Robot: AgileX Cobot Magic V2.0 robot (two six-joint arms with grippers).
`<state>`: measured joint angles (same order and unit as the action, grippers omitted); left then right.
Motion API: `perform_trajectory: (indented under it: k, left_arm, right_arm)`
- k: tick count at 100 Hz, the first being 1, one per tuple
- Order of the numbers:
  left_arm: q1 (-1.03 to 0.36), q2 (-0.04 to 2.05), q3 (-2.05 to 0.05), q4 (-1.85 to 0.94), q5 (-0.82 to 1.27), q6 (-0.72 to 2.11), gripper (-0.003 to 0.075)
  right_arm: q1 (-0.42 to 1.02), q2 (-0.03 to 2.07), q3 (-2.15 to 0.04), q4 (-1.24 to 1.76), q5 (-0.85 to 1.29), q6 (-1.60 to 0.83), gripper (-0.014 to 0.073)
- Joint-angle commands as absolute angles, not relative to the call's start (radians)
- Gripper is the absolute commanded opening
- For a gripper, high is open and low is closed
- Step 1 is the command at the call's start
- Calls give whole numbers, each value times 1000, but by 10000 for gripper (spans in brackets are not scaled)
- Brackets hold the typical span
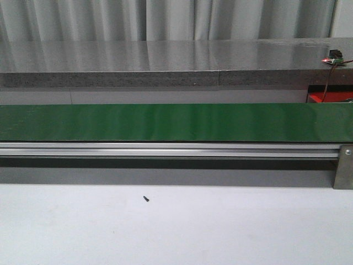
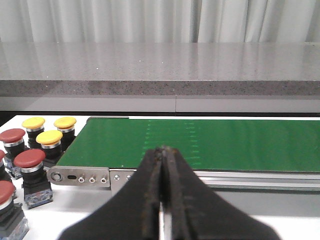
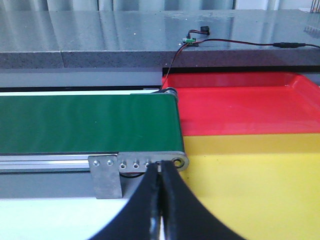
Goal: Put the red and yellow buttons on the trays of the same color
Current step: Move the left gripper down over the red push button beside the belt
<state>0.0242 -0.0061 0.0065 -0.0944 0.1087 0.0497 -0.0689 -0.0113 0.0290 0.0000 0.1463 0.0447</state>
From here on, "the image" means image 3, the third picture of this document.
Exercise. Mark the yellow plastic tray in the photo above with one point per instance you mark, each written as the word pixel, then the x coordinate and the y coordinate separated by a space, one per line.
pixel 265 187

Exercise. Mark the small black connector block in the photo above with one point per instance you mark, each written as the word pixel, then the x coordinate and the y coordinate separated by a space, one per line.
pixel 205 30

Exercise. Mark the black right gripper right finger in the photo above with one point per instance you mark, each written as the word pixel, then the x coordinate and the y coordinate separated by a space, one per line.
pixel 184 216

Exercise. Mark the green conveyor belt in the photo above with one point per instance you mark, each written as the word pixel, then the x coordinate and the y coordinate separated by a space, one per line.
pixel 63 124

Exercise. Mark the steel conveyor support bracket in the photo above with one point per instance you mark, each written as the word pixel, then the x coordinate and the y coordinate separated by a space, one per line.
pixel 104 170

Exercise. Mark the aluminium conveyor frame rail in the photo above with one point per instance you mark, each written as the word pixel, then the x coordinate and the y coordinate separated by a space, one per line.
pixel 133 162

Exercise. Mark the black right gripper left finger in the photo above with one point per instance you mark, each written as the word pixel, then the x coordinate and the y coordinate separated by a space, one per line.
pixel 139 219

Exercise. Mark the red plastic tray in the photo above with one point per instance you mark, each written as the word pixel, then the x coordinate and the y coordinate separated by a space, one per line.
pixel 245 103

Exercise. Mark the grey curtain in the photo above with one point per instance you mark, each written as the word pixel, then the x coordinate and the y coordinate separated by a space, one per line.
pixel 157 5

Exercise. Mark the small green circuit board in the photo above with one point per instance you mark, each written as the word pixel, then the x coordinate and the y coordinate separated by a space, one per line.
pixel 192 42

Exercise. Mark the grey stone shelf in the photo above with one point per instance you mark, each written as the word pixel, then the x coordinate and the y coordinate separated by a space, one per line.
pixel 150 39

